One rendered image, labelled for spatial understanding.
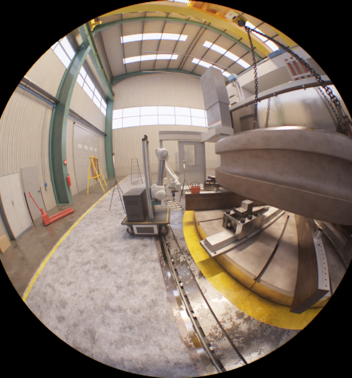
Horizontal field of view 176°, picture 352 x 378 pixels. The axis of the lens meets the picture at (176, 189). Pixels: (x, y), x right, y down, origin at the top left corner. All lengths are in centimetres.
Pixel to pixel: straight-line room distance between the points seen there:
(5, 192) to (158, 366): 503
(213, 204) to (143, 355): 264
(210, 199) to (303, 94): 480
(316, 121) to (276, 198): 369
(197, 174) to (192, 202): 333
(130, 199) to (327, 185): 281
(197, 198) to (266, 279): 188
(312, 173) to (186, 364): 213
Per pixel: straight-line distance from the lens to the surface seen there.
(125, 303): 155
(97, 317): 163
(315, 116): 478
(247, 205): 150
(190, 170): 540
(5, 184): 504
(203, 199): 237
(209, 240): 140
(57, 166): 695
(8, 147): 592
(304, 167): 154
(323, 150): 147
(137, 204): 204
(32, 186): 623
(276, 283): 140
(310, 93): 509
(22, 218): 526
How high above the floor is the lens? 136
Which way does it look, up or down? 14 degrees down
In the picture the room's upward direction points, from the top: 3 degrees counter-clockwise
